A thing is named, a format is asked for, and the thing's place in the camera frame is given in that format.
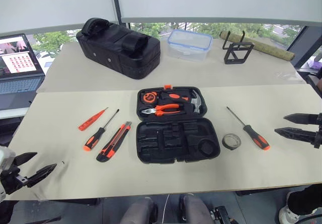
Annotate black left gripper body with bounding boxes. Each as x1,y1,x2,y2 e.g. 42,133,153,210
0,162,28,195

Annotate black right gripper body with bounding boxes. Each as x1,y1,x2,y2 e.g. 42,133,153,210
313,112,322,150

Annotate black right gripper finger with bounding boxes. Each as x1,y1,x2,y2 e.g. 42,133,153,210
283,113,318,126
274,127,316,144

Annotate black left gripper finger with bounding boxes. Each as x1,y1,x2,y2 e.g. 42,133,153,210
14,152,38,170
26,163,57,188

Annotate large-handled black orange screwdriver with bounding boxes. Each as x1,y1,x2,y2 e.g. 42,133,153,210
226,106,271,152

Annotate small-handled black orange screwdriver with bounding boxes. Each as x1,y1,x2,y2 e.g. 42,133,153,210
83,109,120,152

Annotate grey tape roll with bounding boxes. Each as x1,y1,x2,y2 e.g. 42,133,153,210
222,133,242,151

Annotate orange voltage tester screwdriver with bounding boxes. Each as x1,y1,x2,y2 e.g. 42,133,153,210
78,107,109,132

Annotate orange black utility knife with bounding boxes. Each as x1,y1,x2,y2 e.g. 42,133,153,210
96,121,132,163

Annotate black tool case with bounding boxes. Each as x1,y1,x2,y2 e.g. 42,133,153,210
135,85,221,165

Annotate black office chair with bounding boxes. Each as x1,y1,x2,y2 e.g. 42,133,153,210
297,67,322,97

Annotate purple object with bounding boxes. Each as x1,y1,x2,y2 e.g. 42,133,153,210
308,54,322,70

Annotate black trouser leg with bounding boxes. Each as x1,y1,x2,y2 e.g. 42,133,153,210
286,183,322,216

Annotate open laptop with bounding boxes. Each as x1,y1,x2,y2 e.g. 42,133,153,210
0,33,46,112

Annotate dark window pillar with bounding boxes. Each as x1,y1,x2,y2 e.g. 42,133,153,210
286,25,322,69

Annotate rolled olive mat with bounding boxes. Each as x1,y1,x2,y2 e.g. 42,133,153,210
219,31,295,61

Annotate white sneaker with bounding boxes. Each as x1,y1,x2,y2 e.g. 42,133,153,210
278,205,318,224

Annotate dark grey rounded shape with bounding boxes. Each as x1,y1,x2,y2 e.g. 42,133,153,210
120,198,158,224
179,194,213,224

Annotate black device under table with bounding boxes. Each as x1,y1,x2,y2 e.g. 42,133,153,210
209,205,238,224

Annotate orange black tape measure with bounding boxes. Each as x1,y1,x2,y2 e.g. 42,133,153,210
142,91,157,104

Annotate clear container blue lid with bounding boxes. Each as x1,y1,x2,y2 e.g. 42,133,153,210
167,29,213,63

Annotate black fabric bag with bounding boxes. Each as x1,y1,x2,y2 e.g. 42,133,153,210
75,18,162,81

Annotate wide white roller blind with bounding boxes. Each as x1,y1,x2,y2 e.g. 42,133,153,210
114,0,322,30

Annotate narrow white roller blind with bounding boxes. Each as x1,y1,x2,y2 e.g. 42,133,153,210
0,0,119,35

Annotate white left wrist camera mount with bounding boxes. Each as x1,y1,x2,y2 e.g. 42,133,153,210
0,145,16,202

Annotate black metal wire rack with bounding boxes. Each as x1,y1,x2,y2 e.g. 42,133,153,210
222,30,255,65

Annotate thin white cable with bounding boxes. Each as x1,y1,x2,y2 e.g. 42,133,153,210
163,193,171,224

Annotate claw hammer orange black handle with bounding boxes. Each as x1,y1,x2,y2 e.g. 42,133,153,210
160,88,203,115

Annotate orange handled pliers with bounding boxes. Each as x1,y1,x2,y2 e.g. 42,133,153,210
140,103,184,117

